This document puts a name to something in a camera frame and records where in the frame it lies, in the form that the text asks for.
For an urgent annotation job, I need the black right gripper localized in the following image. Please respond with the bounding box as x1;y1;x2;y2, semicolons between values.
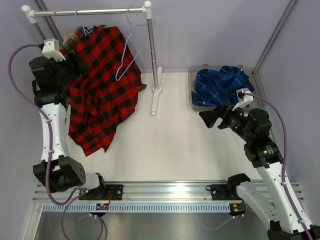
199;101;254;143

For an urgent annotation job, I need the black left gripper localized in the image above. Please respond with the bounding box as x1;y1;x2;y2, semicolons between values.
47;51;89;86

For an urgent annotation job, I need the blue plaid shirt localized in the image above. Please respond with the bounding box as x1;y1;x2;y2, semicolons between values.
191;65;255;108

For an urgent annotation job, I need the blue hanger holding red shirt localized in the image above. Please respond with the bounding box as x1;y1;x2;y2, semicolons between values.
74;8;94;36

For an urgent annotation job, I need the red black checked shirt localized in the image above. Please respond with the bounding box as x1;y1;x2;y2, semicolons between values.
68;25;142;156

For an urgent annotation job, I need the light blue hanger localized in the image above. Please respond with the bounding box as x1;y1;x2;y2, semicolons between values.
115;6;156;81

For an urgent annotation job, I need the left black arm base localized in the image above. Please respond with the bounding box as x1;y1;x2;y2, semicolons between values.
79;184;124;201

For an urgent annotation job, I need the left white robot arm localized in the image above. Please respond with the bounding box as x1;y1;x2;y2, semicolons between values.
29;50;108;200

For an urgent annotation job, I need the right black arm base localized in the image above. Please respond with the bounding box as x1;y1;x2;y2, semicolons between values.
205;184;242;201

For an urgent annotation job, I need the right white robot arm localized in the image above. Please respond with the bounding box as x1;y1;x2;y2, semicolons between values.
199;106;320;240

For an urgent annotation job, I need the brown plaid shirt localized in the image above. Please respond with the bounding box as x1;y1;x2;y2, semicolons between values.
58;24;108;56

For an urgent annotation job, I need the clear grey plastic bin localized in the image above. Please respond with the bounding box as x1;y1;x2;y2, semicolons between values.
188;65;265;112

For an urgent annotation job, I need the silver white clothes rack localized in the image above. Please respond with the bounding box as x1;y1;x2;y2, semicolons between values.
21;0;163;116

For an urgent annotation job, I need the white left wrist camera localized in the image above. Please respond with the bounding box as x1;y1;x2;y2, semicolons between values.
41;38;66;62

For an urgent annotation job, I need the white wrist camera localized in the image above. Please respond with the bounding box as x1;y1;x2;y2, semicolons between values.
41;38;66;62
232;88;254;111

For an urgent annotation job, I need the pink wire hanger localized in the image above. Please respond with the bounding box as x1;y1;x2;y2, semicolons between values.
52;8;73;44

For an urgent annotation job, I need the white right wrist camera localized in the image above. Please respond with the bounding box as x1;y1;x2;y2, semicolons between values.
232;88;254;111

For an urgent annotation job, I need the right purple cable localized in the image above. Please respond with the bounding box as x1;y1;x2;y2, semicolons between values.
238;92;313;240

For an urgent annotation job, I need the purple cable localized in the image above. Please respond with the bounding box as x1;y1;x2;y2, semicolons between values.
238;92;313;240
7;44;106;240

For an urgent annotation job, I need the aluminium mounting rail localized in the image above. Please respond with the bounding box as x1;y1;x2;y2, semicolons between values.
31;180;304;203

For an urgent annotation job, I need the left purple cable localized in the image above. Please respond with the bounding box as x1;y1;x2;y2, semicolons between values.
7;44;106;240

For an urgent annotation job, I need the white slotted cable duct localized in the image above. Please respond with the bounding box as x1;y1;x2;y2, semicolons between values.
42;202;232;213

